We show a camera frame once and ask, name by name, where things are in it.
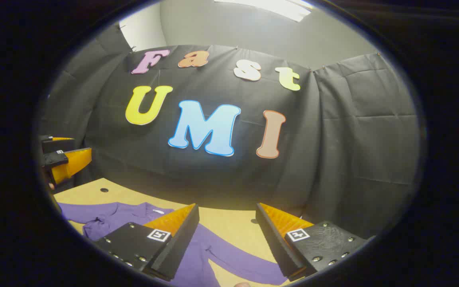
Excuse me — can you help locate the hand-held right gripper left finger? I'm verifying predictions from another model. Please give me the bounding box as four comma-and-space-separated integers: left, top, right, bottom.
93, 203, 200, 282

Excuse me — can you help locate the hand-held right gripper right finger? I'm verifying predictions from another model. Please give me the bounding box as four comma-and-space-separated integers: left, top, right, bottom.
255, 202, 369, 282

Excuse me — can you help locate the purple knit shirt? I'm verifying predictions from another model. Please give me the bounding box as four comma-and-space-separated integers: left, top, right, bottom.
58, 202, 288, 287

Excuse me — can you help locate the black backdrop cloth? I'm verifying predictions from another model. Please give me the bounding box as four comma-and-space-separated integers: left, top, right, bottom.
38, 24, 420, 240

